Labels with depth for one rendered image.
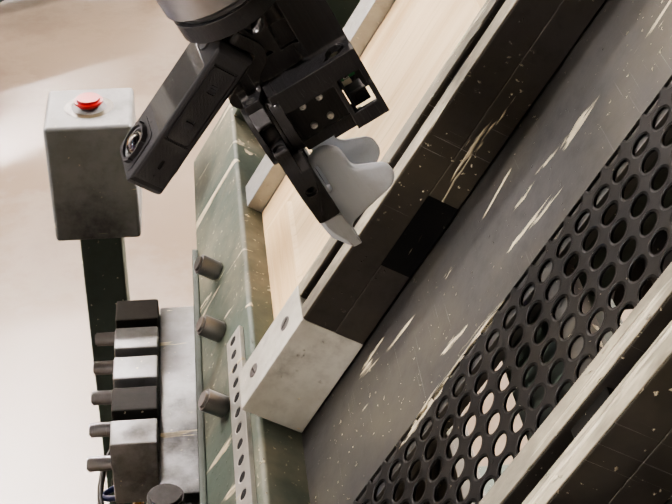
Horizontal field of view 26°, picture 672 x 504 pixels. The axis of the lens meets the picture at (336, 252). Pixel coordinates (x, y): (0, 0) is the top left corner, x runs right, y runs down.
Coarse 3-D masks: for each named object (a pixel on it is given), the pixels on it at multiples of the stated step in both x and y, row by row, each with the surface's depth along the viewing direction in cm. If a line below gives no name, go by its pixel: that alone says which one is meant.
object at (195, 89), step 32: (192, 64) 90; (224, 64) 89; (160, 96) 92; (192, 96) 89; (224, 96) 90; (160, 128) 90; (192, 128) 90; (128, 160) 92; (160, 160) 91; (160, 192) 93
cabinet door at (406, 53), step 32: (416, 0) 165; (448, 0) 157; (480, 0) 148; (384, 32) 170; (416, 32) 161; (448, 32) 153; (384, 64) 167; (416, 64) 158; (384, 96) 162; (416, 96) 154; (352, 128) 168; (384, 128) 158; (288, 192) 179; (288, 224) 174; (320, 224) 165; (288, 256) 169; (288, 288) 165
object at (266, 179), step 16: (368, 0) 173; (384, 0) 171; (352, 16) 176; (368, 16) 172; (384, 16) 172; (352, 32) 174; (368, 32) 173; (256, 176) 186; (272, 176) 182; (256, 192) 183; (272, 192) 184; (256, 208) 185
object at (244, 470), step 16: (240, 336) 162; (240, 352) 159; (240, 368) 157; (240, 400) 153; (240, 416) 151; (240, 432) 149; (240, 448) 147; (240, 464) 146; (240, 480) 144; (240, 496) 142; (256, 496) 140
